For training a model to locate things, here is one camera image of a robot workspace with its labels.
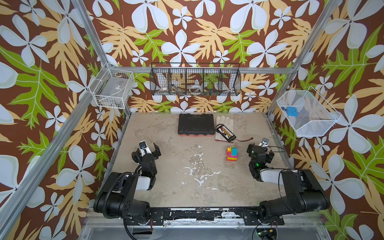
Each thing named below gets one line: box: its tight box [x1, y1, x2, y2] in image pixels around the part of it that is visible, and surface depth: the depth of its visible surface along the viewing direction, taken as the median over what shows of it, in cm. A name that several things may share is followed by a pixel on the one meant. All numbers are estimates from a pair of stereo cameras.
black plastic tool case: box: [178, 113, 215, 137], surface depth 110 cm
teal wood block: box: [232, 147, 238, 156], surface depth 90 cm
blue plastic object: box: [281, 106, 299, 117], surface depth 88 cm
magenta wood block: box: [227, 152, 239, 158], surface depth 92 cm
